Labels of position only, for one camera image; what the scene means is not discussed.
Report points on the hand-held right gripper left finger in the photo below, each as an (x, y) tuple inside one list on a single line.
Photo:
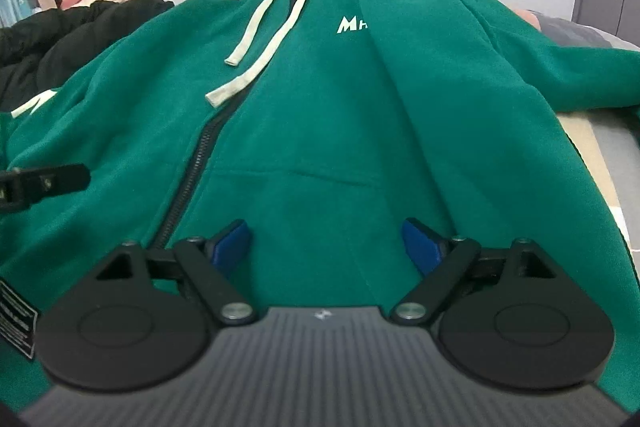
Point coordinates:
[(232, 243)]

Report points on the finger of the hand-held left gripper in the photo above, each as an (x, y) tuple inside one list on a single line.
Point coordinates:
[(55, 182)]

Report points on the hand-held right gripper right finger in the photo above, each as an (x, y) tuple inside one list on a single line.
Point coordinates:
[(420, 244)]

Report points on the green hoodie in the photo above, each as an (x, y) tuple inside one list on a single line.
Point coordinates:
[(325, 132)]

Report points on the black jacket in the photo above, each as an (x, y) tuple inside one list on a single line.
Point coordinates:
[(75, 37)]

